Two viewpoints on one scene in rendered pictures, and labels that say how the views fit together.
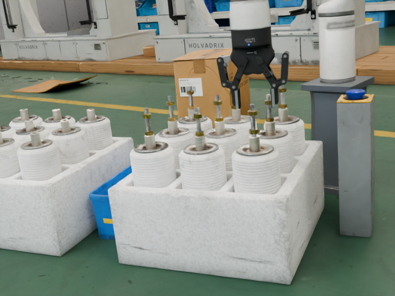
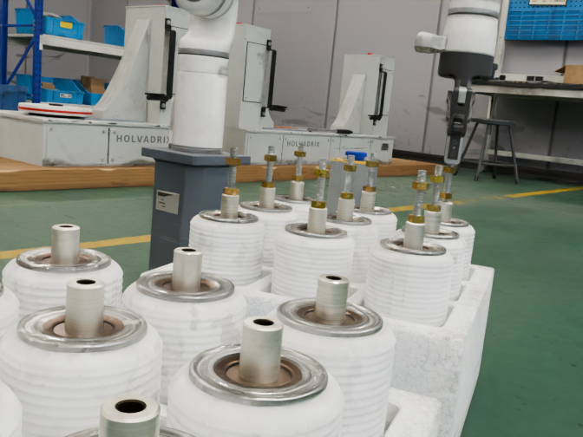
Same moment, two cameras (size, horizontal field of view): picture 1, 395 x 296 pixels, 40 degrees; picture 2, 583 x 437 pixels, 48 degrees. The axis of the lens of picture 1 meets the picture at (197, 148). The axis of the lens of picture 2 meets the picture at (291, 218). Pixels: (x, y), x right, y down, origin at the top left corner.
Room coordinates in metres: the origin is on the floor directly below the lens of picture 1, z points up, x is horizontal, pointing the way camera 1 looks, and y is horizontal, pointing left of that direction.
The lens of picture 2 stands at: (1.31, 0.83, 0.40)
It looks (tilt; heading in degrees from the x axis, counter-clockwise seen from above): 10 degrees down; 267
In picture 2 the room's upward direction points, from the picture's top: 5 degrees clockwise
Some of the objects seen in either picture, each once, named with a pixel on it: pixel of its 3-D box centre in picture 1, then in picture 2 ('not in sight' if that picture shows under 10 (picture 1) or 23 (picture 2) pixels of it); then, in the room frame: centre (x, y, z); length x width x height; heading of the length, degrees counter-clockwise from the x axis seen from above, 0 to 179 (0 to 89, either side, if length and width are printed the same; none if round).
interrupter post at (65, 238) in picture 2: (91, 115); (65, 245); (1.46, 0.28, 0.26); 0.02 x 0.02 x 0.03
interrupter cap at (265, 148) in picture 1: (254, 150); (442, 221); (1.03, -0.11, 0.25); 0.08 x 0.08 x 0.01
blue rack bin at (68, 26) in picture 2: not in sight; (49, 24); (3.15, -4.97, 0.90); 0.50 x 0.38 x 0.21; 139
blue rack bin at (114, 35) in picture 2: not in sight; (134, 39); (2.57, -5.62, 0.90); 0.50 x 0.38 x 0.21; 136
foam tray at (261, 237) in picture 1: (226, 198); (331, 331); (1.18, -0.06, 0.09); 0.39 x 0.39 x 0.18; 66
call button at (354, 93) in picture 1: (355, 95); (356, 156); (1.13, -0.35, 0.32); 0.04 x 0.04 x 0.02
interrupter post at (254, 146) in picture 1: (254, 144); (443, 212); (1.03, -0.11, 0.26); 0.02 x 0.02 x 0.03
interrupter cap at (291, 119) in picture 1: (283, 120); (295, 199); (1.24, -0.21, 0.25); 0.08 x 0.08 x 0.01
